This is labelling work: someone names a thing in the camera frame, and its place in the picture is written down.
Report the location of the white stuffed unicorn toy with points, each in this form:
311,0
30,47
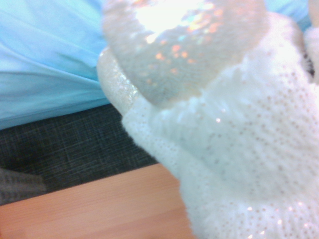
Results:
224,137

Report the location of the reddish wood coffee table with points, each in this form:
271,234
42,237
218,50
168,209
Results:
99,206

